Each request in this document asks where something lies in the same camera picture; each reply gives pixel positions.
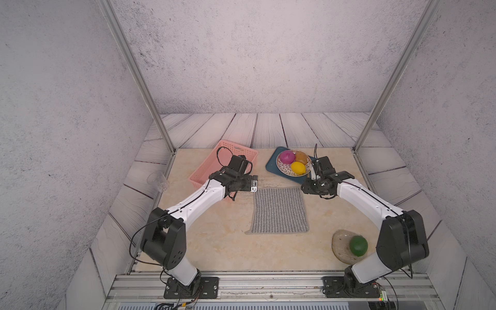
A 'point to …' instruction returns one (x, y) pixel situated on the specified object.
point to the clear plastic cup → (158, 180)
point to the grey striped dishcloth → (279, 210)
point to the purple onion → (287, 156)
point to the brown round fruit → (301, 157)
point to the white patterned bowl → (286, 168)
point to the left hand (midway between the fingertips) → (251, 182)
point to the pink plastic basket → (219, 157)
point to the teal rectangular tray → (270, 163)
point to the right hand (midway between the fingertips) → (308, 186)
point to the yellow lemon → (298, 168)
